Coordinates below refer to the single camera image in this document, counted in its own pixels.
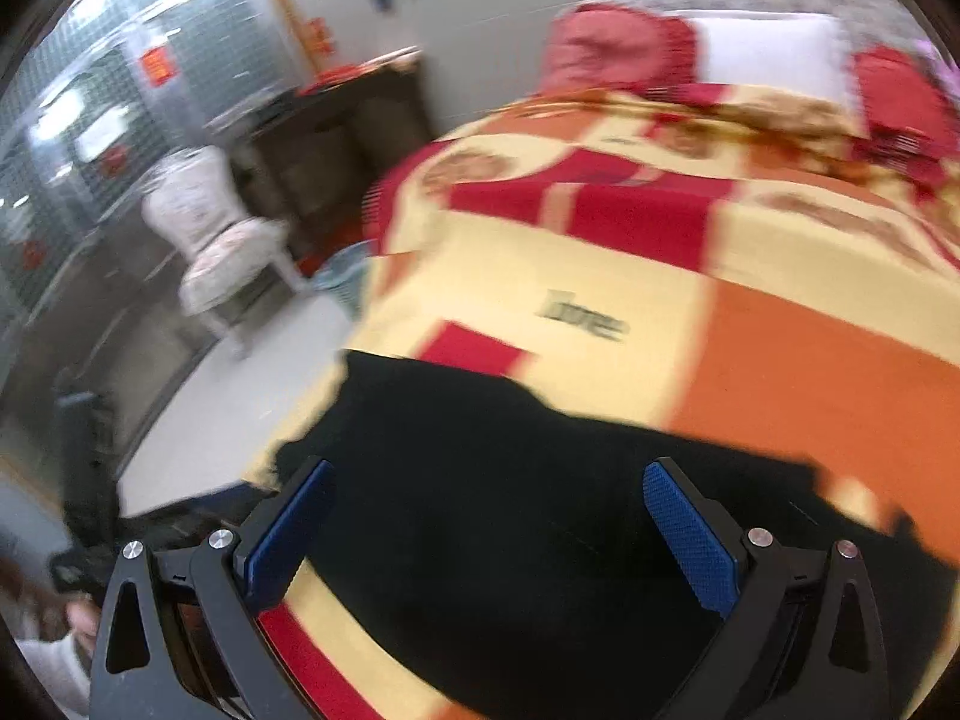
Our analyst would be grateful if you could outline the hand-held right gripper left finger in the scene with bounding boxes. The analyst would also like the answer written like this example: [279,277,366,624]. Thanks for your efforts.
[90,457,338,720]

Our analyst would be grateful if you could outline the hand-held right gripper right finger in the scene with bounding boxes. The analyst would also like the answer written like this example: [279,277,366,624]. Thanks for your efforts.
[641,457,890,720]

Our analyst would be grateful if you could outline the black pants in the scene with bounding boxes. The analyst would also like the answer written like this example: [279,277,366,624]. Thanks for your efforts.
[244,351,953,720]

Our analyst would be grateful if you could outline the person's left forearm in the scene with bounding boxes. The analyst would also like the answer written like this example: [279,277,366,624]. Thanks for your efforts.
[11,634,95,718]

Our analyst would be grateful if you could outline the person's left hand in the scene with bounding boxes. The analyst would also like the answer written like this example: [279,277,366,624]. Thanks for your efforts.
[66,598,103,650]

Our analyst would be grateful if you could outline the red orange printed blanket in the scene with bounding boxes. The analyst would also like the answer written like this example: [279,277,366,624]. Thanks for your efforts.
[247,86,960,720]

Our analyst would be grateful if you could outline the teal plastic basket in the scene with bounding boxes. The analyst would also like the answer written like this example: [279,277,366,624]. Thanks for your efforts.
[315,240,380,323]

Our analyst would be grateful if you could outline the white floral chair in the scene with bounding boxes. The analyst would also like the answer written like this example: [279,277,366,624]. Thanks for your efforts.
[141,144,301,357]

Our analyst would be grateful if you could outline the red floor mat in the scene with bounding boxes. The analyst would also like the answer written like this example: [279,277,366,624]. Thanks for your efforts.
[296,221,361,278]

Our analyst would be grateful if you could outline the grid window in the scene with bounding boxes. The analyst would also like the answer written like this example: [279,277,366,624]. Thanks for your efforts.
[0,0,301,361]

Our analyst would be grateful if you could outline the dark wooden table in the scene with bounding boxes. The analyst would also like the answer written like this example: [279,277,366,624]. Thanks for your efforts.
[229,52,436,256]

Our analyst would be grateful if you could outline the red decorations on table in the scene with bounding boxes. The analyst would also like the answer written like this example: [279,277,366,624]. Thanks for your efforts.
[296,64,376,95]

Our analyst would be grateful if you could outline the red ruffled pillow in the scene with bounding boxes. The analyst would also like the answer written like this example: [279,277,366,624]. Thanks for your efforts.
[851,45,960,188]
[536,4,698,102]

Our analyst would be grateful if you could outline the white pillow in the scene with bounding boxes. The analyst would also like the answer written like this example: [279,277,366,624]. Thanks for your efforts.
[660,9,863,121]

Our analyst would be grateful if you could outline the cream cloth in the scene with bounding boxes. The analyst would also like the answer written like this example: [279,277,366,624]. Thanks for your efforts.
[360,45,422,73]

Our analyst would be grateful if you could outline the pink printed quilt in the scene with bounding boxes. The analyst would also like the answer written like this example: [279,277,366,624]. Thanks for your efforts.
[911,37,957,91]

